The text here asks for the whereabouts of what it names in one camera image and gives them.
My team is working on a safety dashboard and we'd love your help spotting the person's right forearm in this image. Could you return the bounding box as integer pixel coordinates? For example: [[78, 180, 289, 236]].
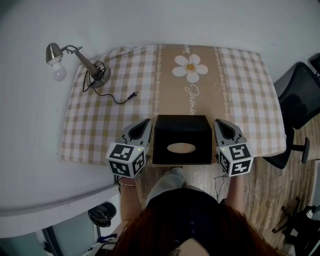
[[226, 174, 247, 213]]

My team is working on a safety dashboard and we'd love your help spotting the person's grey trouser leg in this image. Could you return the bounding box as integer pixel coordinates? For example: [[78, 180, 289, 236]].
[[146, 167, 216, 208]]

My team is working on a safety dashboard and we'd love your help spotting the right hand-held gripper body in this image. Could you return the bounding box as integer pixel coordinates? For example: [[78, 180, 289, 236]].
[[215, 136, 254, 178]]

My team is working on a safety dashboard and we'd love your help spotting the black mesh office chair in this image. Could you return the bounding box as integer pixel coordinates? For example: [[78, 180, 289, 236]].
[[262, 53, 320, 170]]

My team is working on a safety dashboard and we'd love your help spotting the person's dark top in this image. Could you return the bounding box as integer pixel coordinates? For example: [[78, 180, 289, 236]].
[[144, 187, 226, 256]]

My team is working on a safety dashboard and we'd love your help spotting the checkered flower tablecloth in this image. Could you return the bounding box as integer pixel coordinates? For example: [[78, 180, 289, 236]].
[[59, 44, 287, 167]]

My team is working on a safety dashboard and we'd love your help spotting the black lamp power cable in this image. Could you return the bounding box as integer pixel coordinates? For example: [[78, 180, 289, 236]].
[[82, 61, 139, 105]]

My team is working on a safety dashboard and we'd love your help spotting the metal desk lamp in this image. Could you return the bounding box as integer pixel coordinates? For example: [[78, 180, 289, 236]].
[[45, 42, 112, 89]]

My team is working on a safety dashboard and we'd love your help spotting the black tissue box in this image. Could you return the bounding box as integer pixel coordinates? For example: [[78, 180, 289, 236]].
[[151, 114, 214, 166]]

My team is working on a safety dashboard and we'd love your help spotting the thin metal bracelet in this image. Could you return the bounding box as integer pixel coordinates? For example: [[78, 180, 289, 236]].
[[117, 177, 138, 188]]

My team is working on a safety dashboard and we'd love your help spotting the dark framed glass window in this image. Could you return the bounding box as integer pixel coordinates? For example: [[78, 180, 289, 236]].
[[42, 217, 101, 256]]

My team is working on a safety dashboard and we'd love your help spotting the black white patterned bag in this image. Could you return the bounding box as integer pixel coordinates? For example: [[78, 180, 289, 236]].
[[82, 233, 118, 256]]

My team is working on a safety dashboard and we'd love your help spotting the person's left forearm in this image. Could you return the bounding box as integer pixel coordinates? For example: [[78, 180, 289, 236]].
[[117, 176, 140, 222]]

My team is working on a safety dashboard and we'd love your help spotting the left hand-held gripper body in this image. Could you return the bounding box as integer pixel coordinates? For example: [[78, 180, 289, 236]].
[[106, 136, 151, 179]]

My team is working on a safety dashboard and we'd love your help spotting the black swivel chair base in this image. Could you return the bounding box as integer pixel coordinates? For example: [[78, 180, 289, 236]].
[[271, 197, 320, 251]]

